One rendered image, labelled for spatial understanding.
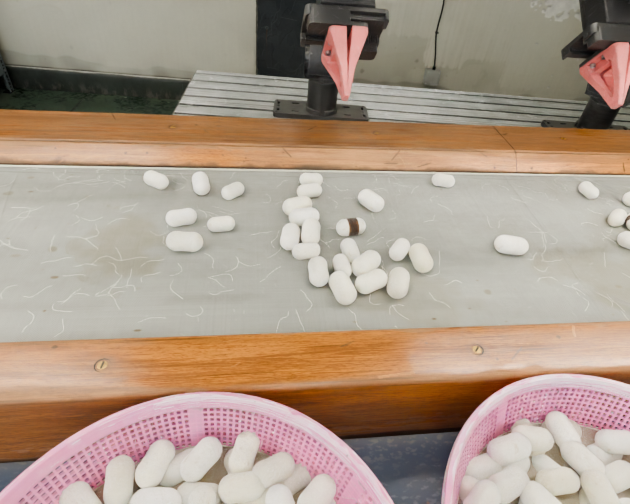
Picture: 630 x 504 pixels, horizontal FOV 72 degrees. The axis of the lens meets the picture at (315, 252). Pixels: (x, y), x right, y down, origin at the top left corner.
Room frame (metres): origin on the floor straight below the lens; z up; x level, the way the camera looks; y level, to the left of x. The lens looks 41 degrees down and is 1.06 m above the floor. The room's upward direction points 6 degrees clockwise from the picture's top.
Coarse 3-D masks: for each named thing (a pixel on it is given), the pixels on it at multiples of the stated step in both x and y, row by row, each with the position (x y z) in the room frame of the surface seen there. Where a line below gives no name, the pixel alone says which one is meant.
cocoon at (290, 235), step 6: (288, 228) 0.38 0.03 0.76; (294, 228) 0.38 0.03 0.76; (282, 234) 0.37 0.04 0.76; (288, 234) 0.37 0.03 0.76; (294, 234) 0.37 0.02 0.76; (282, 240) 0.36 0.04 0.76; (288, 240) 0.36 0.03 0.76; (294, 240) 0.36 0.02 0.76; (282, 246) 0.36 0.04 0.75; (288, 246) 0.36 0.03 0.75
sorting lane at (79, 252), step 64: (0, 192) 0.41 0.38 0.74; (64, 192) 0.42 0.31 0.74; (128, 192) 0.44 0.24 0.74; (192, 192) 0.45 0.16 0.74; (256, 192) 0.47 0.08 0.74; (384, 192) 0.50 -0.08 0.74; (448, 192) 0.52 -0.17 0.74; (512, 192) 0.54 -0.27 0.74; (576, 192) 0.56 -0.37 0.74; (0, 256) 0.30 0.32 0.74; (64, 256) 0.31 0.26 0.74; (128, 256) 0.32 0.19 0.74; (192, 256) 0.34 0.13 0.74; (256, 256) 0.35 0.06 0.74; (384, 256) 0.37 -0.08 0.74; (448, 256) 0.38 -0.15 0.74; (512, 256) 0.40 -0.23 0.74; (576, 256) 0.41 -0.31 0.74; (0, 320) 0.23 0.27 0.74; (64, 320) 0.23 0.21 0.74; (128, 320) 0.24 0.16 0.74; (192, 320) 0.25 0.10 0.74; (256, 320) 0.26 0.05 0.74; (320, 320) 0.27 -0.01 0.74; (384, 320) 0.28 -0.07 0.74; (448, 320) 0.29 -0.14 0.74; (512, 320) 0.30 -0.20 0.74; (576, 320) 0.31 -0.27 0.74
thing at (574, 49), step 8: (584, 16) 0.71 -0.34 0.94; (584, 24) 0.70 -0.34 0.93; (592, 24) 0.65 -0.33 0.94; (600, 24) 0.65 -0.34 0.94; (608, 24) 0.65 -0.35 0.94; (616, 24) 0.66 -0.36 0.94; (584, 32) 0.66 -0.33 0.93; (592, 32) 0.65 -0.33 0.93; (576, 40) 0.67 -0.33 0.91; (584, 40) 0.65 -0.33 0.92; (568, 48) 0.68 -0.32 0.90; (576, 48) 0.68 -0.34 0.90; (584, 48) 0.68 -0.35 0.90; (568, 56) 0.68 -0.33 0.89; (576, 56) 0.68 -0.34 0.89; (584, 56) 0.68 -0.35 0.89
